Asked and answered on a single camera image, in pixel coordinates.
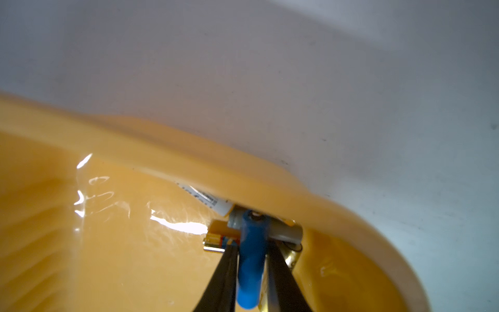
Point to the black gold battery in tray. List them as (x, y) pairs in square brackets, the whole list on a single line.
[(291, 253)]

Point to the blue battery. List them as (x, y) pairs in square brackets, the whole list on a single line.
[(252, 255)]

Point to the white rectangular battery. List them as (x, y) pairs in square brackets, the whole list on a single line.
[(220, 206)]

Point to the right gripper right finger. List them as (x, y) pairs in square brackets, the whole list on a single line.
[(283, 292)]

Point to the yellow plastic storage tray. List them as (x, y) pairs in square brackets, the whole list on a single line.
[(92, 219)]

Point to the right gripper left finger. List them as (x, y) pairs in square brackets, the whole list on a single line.
[(220, 294)]

